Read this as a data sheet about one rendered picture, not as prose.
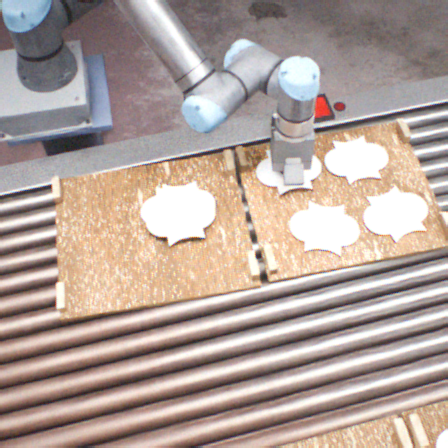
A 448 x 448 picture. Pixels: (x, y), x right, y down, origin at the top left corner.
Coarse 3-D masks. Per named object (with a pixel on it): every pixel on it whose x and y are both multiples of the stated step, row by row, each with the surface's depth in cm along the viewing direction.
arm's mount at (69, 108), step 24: (72, 48) 157; (0, 72) 152; (0, 96) 148; (24, 96) 148; (48, 96) 148; (72, 96) 148; (0, 120) 145; (24, 120) 147; (48, 120) 149; (72, 120) 151
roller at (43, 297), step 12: (444, 204) 134; (252, 240) 131; (48, 288) 125; (0, 300) 124; (12, 300) 124; (24, 300) 124; (36, 300) 124; (48, 300) 124; (0, 312) 123; (12, 312) 124
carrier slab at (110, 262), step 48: (96, 192) 135; (144, 192) 135; (96, 240) 129; (144, 240) 129; (192, 240) 129; (240, 240) 128; (96, 288) 123; (144, 288) 123; (192, 288) 123; (240, 288) 123
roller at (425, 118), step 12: (444, 108) 149; (384, 120) 147; (408, 120) 147; (420, 120) 148; (432, 120) 148; (444, 120) 149; (324, 132) 145; (48, 192) 138; (0, 204) 136; (12, 204) 136; (24, 204) 137; (36, 204) 137; (48, 204) 138; (0, 216) 137
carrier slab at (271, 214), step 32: (384, 128) 144; (256, 160) 139; (320, 160) 139; (416, 160) 139; (256, 192) 135; (288, 192) 134; (320, 192) 134; (352, 192) 134; (384, 192) 134; (416, 192) 134; (256, 224) 130; (288, 224) 130; (288, 256) 126; (320, 256) 126; (352, 256) 126; (384, 256) 126
